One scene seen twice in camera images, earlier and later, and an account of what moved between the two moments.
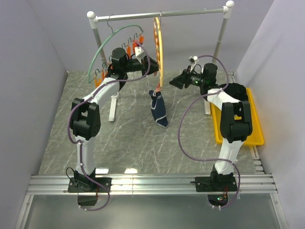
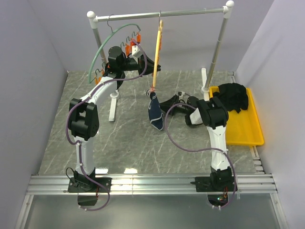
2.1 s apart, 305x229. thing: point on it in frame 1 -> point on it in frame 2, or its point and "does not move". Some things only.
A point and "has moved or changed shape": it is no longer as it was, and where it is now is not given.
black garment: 236,90 does not move
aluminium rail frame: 57,185 does not move
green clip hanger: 131,47 does not move
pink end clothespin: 158,89 -> 152,89
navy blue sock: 158,109 has moved or changed shape
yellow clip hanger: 158,48 has moved or changed shape
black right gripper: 178,81 -> 172,101
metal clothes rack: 94,19 does not move
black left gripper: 144,65 does not move
